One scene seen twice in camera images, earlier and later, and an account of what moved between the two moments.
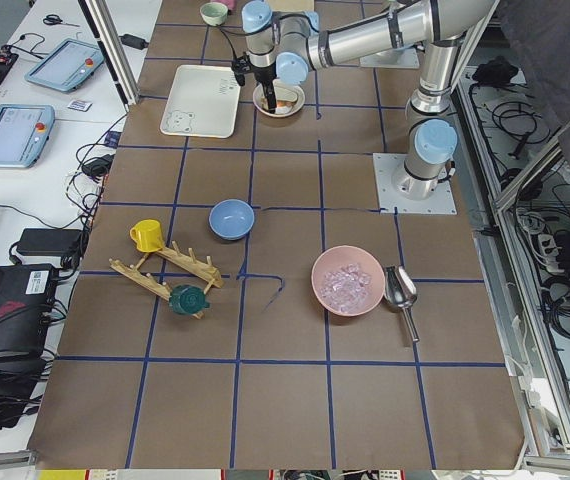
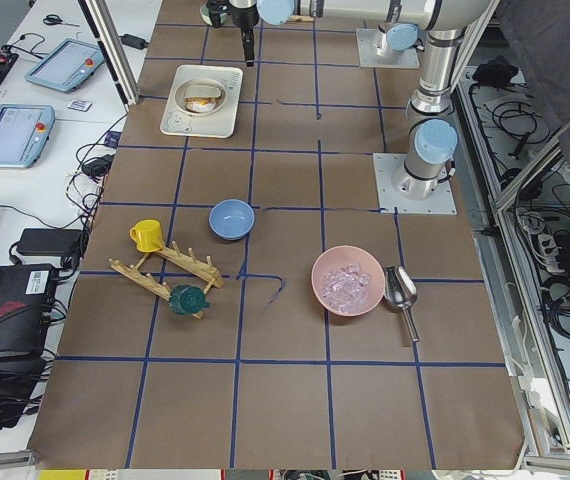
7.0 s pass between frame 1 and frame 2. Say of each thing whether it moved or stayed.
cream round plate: moved
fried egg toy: moved
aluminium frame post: stayed
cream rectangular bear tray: stayed
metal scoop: stayed
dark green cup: stayed
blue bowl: stayed
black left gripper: moved
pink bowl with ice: stayed
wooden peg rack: stayed
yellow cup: stayed
